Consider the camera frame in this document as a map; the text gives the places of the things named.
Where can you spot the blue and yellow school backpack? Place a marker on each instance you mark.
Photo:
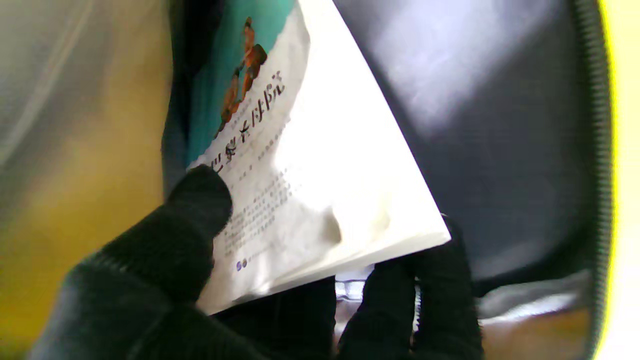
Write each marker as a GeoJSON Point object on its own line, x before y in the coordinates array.
{"type": "Point", "coordinates": [500, 125]}

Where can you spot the teal cover book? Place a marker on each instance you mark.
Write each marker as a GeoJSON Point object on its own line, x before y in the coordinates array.
{"type": "Point", "coordinates": [325, 190]}

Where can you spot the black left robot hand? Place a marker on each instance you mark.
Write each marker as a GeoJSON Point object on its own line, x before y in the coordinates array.
{"type": "Point", "coordinates": [140, 280]}

